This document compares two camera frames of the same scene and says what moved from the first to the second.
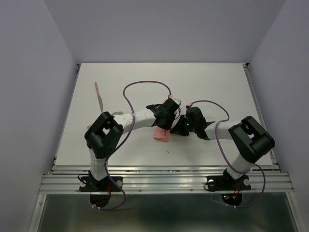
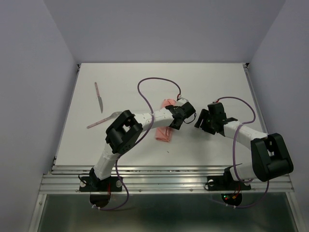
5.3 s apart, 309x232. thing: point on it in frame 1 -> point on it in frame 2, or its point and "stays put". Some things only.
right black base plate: [228, 183] stays put
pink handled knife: [99, 97] stays put
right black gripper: [177, 129] -> [204, 113]
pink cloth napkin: [161, 134] stays put
